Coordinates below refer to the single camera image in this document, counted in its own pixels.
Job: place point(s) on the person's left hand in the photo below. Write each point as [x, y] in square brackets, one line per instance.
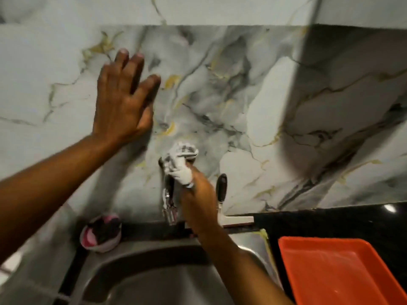
[119, 107]

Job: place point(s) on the person's right hand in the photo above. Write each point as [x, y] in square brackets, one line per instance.
[200, 206]

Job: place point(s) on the person's right fingers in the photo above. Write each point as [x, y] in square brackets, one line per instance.
[194, 176]

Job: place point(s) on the person's left thumb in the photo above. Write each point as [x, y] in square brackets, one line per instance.
[150, 88]

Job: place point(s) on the person's left middle finger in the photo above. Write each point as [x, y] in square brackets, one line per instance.
[121, 61]

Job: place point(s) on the white cleaning cloth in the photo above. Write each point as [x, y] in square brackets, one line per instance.
[179, 165]

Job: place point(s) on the person's right forearm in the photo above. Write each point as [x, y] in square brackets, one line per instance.
[241, 269]

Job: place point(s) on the person's left forearm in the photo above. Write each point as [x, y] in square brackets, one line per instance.
[47, 187]

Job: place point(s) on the chrome faucet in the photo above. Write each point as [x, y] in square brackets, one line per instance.
[168, 203]

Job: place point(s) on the stainless steel sink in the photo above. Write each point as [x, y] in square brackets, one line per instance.
[165, 276]

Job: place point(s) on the orange plastic tray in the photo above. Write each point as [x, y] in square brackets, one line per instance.
[340, 273]

